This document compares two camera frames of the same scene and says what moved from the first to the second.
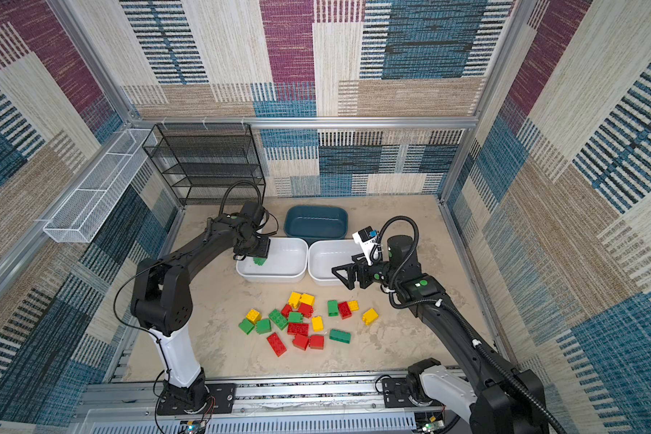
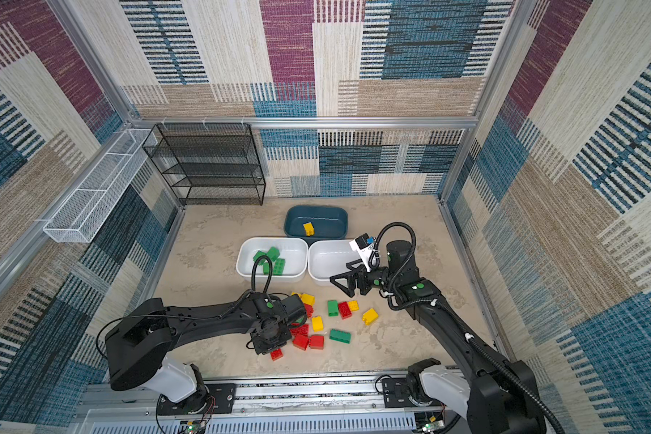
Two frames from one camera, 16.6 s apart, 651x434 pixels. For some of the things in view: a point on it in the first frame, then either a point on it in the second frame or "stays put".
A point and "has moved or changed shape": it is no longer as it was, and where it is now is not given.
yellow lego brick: (307, 298) stays put
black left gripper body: (259, 247) -> (276, 341)
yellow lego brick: (370, 316) stays put
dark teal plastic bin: (316, 222) stays put
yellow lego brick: (253, 316) has moved or changed shape
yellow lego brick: (317, 324) stays put
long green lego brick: (278, 319) has moved or changed shape
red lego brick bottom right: (316, 342) stays put
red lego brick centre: (306, 310) stays put
